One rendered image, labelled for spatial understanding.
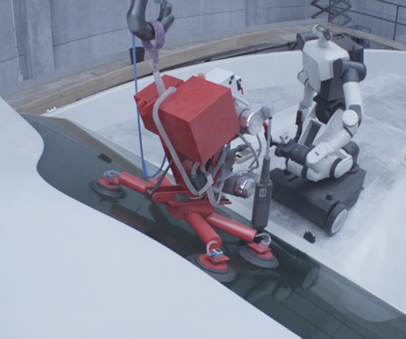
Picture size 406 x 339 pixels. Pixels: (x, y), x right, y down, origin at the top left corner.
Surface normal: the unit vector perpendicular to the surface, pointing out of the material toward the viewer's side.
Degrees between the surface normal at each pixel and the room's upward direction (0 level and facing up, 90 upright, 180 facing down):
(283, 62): 90
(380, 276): 25
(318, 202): 45
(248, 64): 90
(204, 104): 20
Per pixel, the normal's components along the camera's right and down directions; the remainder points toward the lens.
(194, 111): -0.22, -0.69
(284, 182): -0.52, -0.38
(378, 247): 0.19, -0.74
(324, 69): -0.50, 0.55
